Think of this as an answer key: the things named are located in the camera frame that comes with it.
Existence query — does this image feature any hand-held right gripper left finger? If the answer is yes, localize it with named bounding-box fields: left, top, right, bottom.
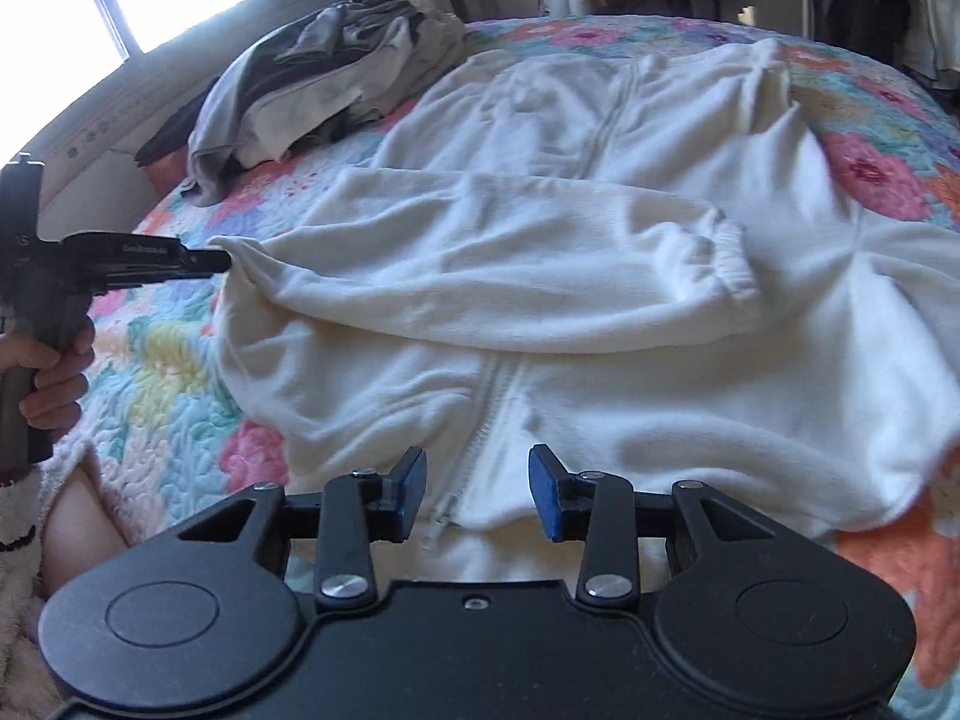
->
left=178, top=446, right=428, bottom=612

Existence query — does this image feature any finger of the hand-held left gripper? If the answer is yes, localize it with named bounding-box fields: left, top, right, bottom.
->
left=66, top=232, right=233, bottom=292

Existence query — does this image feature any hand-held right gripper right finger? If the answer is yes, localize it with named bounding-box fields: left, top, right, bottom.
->
left=529, top=444, right=788, bottom=605

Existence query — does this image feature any white zip fleece hoodie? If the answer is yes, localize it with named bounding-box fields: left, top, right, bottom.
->
left=208, top=37, right=960, bottom=601

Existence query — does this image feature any pile of grey clothes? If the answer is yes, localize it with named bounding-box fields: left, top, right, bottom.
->
left=135, top=0, right=470, bottom=207

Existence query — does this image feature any person's left hand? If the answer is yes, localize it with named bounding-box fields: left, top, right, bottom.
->
left=0, top=313, right=97, bottom=428

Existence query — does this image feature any floral quilted bedspread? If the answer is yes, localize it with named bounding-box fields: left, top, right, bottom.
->
left=41, top=15, right=960, bottom=720

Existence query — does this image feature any white bed headboard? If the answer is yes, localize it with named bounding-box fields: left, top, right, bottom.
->
left=15, top=0, right=391, bottom=241

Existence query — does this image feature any person's leg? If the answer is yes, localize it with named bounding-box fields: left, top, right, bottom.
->
left=39, top=454, right=130, bottom=595

